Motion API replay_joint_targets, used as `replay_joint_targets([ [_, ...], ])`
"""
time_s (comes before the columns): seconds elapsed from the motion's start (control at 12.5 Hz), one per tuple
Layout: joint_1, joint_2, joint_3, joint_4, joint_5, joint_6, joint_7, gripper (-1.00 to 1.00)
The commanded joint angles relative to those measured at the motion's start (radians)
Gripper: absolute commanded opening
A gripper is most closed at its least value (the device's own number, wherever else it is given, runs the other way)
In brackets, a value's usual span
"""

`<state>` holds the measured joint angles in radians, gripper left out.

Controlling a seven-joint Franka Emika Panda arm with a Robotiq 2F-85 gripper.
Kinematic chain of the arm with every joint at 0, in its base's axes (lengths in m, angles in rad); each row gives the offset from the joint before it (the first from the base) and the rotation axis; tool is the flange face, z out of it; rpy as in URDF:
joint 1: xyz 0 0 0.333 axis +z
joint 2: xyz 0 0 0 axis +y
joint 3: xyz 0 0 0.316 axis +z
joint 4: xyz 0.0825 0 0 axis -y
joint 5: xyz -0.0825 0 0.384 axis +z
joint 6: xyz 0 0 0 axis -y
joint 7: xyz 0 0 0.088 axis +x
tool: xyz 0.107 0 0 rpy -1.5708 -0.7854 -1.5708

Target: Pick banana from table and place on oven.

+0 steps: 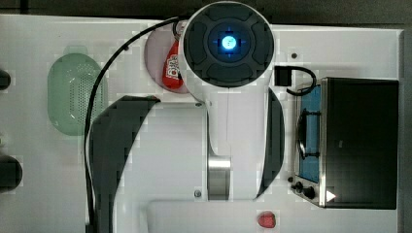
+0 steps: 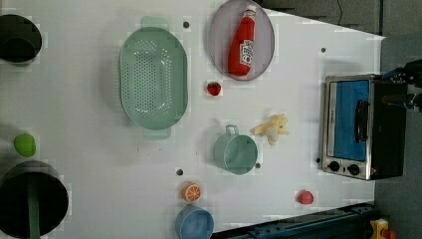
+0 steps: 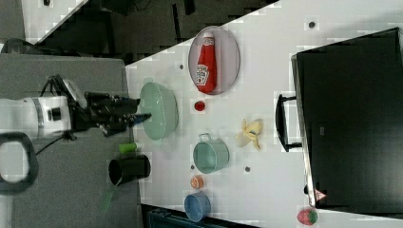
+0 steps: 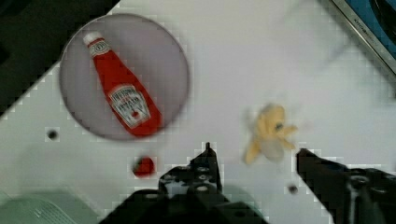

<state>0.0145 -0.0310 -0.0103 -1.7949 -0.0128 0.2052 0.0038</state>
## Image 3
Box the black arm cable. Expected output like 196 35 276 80
34 74 77 156

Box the dark teal crate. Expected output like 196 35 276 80
144 209 257 228

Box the grey oval plate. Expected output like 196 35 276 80
188 26 240 95

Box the green marker tube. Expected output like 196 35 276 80
118 142 142 154

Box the large green bowl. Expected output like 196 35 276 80
140 82 179 141

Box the red toy strawberry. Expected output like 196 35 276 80
297 208 317 226

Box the yellow plush peeled banana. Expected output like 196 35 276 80
235 119 263 150

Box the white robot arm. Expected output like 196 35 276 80
1 92 151 195

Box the red ketchup bottle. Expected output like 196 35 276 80
196 32 217 94

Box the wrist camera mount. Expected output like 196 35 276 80
63 79 87 108

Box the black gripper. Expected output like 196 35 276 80
70 92 151 137

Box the orange toy donut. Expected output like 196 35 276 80
190 175 204 189

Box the small red toy tomato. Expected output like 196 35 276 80
194 101 205 111

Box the green metal cup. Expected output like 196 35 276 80
193 133 229 174

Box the blue cup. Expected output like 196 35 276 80
183 191 211 222

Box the black oven door handle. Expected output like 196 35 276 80
275 94 302 152

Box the black toaster oven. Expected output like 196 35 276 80
292 28 403 219

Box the black cylinder cup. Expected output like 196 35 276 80
108 155 151 185

